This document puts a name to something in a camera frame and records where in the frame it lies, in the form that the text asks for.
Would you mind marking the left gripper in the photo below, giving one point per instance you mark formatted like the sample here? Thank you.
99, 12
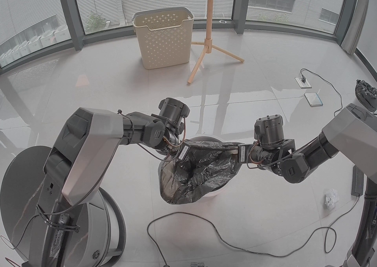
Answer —
182, 151

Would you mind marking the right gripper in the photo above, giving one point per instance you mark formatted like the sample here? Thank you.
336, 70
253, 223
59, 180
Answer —
254, 156

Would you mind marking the black plastic bag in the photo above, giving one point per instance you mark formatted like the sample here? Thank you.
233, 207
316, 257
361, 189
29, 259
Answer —
200, 174
366, 95

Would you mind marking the white paper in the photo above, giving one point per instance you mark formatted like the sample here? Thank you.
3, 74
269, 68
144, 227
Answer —
331, 198

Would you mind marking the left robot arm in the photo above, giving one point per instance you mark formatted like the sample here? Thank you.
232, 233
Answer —
94, 148

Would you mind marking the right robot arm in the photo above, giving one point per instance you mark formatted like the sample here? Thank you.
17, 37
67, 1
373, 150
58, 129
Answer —
344, 133

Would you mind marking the white trash bin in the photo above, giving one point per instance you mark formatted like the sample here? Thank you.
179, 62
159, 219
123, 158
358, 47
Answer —
225, 189

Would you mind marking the black power adapter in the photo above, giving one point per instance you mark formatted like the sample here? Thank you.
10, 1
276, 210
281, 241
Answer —
358, 180

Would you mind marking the cream perforated plastic basket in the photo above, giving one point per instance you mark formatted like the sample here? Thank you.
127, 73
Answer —
165, 44

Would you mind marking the wooden coat rack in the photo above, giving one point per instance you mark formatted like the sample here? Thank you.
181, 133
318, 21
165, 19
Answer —
209, 9

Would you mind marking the white curtain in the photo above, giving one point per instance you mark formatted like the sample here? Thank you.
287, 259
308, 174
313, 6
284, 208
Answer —
358, 9

